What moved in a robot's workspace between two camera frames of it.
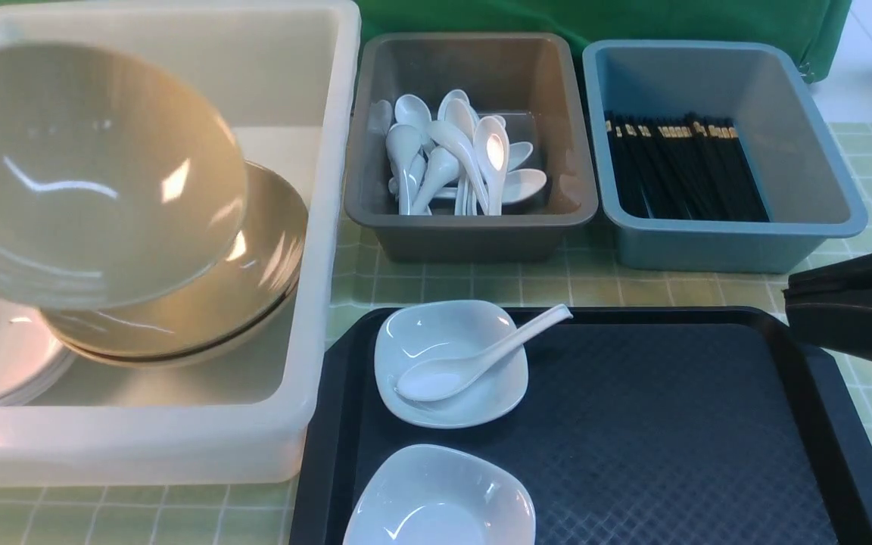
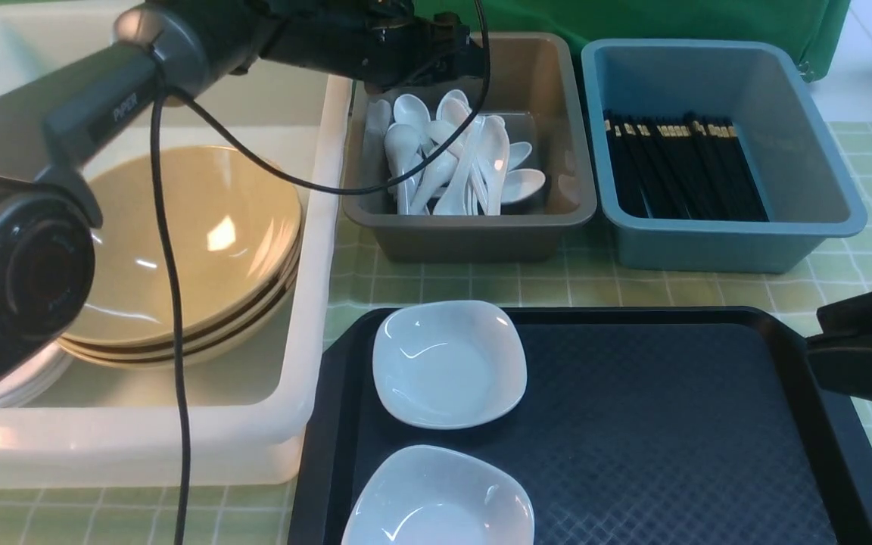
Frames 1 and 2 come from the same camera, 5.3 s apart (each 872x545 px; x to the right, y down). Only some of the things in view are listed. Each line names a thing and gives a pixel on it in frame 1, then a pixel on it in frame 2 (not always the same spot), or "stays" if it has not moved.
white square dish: x=412 y=334 stays
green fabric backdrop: x=814 y=30 stays
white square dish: x=436 y=494 stays
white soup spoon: x=446 y=378 → x=453 y=196
